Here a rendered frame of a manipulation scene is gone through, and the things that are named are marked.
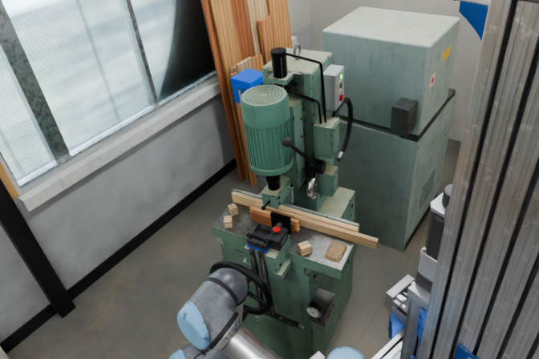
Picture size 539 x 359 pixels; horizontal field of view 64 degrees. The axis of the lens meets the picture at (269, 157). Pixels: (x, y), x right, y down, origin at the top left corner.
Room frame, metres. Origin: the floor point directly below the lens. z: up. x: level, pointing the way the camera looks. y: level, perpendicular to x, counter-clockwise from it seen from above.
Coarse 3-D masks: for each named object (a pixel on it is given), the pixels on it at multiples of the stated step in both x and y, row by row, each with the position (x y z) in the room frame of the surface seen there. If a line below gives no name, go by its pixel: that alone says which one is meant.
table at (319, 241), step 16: (240, 208) 1.47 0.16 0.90; (224, 224) 1.37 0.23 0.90; (240, 224) 1.36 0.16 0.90; (256, 224) 1.35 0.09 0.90; (240, 240) 1.30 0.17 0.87; (304, 240) 1.23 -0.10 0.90; (320, 240) 1.22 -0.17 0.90; (336, 240) 1.21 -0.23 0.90; (288, 256) 1.18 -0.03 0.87; (304, 256) 1.14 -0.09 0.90; (320, 256) 1.13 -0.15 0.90; (272, 272) 1.11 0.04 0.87; (320, 272) 1.10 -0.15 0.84; (336, 272) 1.07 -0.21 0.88
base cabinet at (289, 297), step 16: (352, 208) 1.59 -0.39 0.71; (352, 256) 1.60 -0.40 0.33; (352, 272) 1.61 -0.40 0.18; (272, 288) 1.23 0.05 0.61; (288, 288) 1.18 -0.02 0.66; (304, 288) 1.14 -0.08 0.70; (336, 288) 1.39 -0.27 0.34; (256, 304) 1.28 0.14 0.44; (288, 304) 1.19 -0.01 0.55; (304, 304) 1.15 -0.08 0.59; (336, 304) 1.39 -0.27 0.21; (256, 320) 1.29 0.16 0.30; (272, 320) 1.24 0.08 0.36; (304, 320) 1.15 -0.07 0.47; (336, 320) 1.39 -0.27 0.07; (256, 336) 1.30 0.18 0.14; (272, 336) 1.25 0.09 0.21; (288, 336) 1.20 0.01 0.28; (304, 336) 1.15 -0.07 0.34; (320, 336) 1.20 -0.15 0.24; (288, 352) 1.20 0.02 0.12; (304, 352) 1.15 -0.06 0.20; (320, 352) 1.20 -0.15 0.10
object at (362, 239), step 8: (296, 216) 1.33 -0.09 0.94; (304, 224) 1.31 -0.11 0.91; (312, 224) 1.29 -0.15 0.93; (320, 224) 1.27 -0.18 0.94; (328, 224) 1.26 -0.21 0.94; (328, 232) 1.25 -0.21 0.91; (336, 232) 1.23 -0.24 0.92; (344, 232) 1.21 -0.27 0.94; (352, 232) 1.20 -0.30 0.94; (352, 240) 1.19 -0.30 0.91; (360, 240) 1.18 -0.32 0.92; (368, 240) 1.16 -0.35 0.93; (376, 240) 1.15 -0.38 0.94
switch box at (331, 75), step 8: (328, 72) 1.56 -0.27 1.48; (336, 72) 1.55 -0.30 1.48; (328, 80) 1.54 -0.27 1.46; (336, 80) 1.53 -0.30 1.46; (328, 88) 1.54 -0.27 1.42; (336, 88) 1.53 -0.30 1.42; (328, 96) 1.54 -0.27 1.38; (336, 96) 1.53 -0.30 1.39; (328, 104) 1.54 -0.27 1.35; (336, 104) 1.53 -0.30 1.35
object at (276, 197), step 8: (280, 176) 1.45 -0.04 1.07; (280, 184) 1.40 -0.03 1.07; (288, 184) 1.42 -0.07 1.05; (264, 192) 1.36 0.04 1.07; (272, 192) 1.35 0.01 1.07; (280, 192) 1.36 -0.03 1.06; (288, 192) 1.41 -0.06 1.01; (264, 200) 1.36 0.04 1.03; (272, 200) 1.33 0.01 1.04; (280, 200) 1.35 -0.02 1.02
